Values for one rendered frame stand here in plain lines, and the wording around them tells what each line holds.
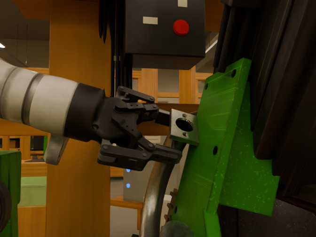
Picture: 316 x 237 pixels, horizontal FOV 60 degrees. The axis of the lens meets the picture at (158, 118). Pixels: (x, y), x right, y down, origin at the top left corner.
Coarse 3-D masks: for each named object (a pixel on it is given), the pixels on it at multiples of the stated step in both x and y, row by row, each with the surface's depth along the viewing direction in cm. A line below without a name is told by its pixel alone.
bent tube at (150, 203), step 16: (176, 112) 39; (176, 128) 36; (192, 128) 38; (176, 144) 38; (192, 144) 36; (160, 176) 42; (160, 192) 42; (144, 208) 41; (160, 208) 42; (144, 224) 39
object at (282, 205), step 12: (276, 204) 47; (288, 204) 48; (228, 216) 46; (240, 216) 46; (252, 216) 46; (264, 216) 47; (276, 216) 47; (288, 216) 48; (300, 216) 48; (312, 216) 49; (228, 228) 46; (240, 228) 46; (252, 228) 46; (264, 228) 47; (276, 228) 47; (288, 228) 48; (300, 228) 48; (312, 228) 48
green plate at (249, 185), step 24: (216, 72) 37; (240, 72) 29; (216, 96) 34; (240, 96) 29; (216, 120) 32; (240, 120) 30; (216, 144) 30; (240, 144) 30; (192, 168) 35; (216, 168) 28; (240, 168) 30; (264, 168) 31; (192, 192) 33; (216, 192) 28; (240, 192) 30; (264, 192) 30; (192, 216) 31
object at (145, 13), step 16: (128, 0) 55; (144, 0) 56; (160, 0) 56; (176, 0) 57; (192, 0) 58; (128, 16) 55; (144, 16) 56; (160, 16) 56; (176, 16) 57; (192, 16) 57; (128, 32) 55; (144, 32) 55; (160, 32) 56; (176, 32) 57; (192, 32) 57; (128, 48) 55; (144, 48) 55; (160, 48) 56; (176, 48) 56; (192, 48) 57; (128, 64) 63; (144, 64) 63; (160, 64) 63; (176, 64) 63; (192, 64) 63
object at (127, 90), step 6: (120, 90) 41; (126, 90) 42; (132, 90) 42; (132, 96) 42; (138, 96) 41; (144, 96) 42; (150, 96) 42; (132, 102) 42; (138, 102) 44; (150, 102) 42
